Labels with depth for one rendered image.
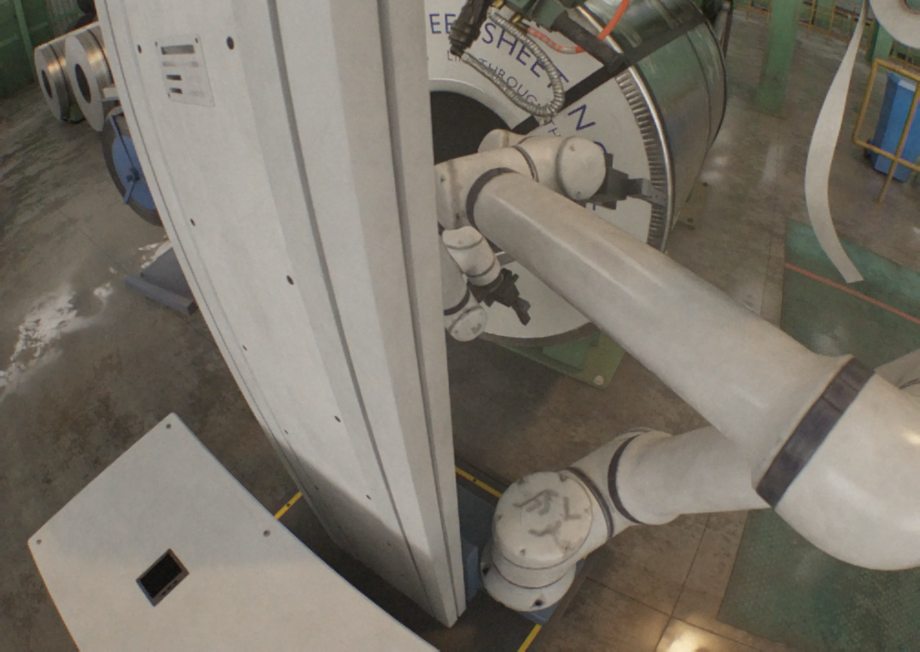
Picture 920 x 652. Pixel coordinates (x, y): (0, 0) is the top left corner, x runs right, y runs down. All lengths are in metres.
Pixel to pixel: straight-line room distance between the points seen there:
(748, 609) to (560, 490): 0.98
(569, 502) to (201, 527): 0.53
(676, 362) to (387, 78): 0.27
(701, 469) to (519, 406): 1.18
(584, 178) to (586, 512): 0.49
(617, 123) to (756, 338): 0.81
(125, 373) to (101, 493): 1.59
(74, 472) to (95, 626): 1.49
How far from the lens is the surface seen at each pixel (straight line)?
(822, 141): 0.89
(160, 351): 2.36
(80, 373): 2.57
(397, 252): 0.27
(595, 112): 1.11
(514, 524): 0.76
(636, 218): 1.18
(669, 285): 0.39
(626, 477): 0.77
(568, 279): 0.44
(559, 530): 0.76
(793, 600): 1.71
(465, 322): 0.98
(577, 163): 0.65
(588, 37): 0.88
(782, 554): 1.74
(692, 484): 0.65
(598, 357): 1.91
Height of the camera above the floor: 1.40
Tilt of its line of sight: 42 degrees down
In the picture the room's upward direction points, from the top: 2 degrees counter-clockwise
